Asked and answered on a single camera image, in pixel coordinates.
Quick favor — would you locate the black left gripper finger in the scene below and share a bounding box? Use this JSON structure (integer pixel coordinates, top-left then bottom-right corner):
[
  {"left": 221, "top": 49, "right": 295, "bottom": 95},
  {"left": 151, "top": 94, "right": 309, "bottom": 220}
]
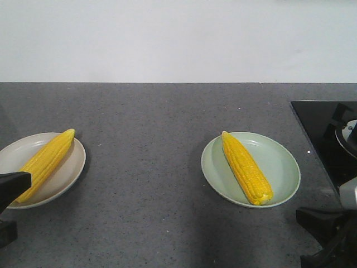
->
[
  {"left": 0, "top": 221, "right": 18, "bottom": 248},
  {"left": 1, "top": 171, "right": 32, "bottom": 213}
]

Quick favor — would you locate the silver hob burner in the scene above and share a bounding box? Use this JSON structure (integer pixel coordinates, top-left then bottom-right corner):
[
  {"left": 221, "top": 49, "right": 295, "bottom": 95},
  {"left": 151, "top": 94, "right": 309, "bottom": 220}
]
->
[{"left": 324, "top": 102, "right": 356, "bottom": 158}]

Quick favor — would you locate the yellow corn cob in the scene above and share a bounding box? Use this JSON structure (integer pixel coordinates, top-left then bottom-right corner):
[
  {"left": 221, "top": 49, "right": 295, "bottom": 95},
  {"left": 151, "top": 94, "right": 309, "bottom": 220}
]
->
[
  {"left": 221, "top": 131, "right": 273, "bottom": 205},
  {"left": 15, "top": 128, "right": 75, "bottom": 203}
]

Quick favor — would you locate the beige round plate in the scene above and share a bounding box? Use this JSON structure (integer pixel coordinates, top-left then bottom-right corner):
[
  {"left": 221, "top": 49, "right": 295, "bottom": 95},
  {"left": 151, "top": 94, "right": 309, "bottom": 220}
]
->
[{"left": 1, "top": 132, "right": 86, "bottom": 209}]

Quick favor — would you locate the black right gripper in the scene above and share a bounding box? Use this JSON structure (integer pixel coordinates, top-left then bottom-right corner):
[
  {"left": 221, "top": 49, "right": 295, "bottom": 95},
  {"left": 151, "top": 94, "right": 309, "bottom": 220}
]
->
[{"left": 296, "top": 207, "right": 356, "bottom": 268}]

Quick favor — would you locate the pale green round plate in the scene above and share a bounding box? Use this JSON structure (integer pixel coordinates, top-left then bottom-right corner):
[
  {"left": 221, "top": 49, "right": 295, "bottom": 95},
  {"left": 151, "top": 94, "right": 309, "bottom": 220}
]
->
[{"left": 201, "top": 132, "right": 301, "bottom": 209}]

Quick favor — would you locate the black glass gas hob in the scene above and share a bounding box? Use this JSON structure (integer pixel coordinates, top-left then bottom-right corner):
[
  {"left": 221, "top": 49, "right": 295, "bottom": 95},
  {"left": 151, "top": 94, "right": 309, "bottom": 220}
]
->
[{"left": 291, "top": 100, "right": 356, "bottom": 192}]

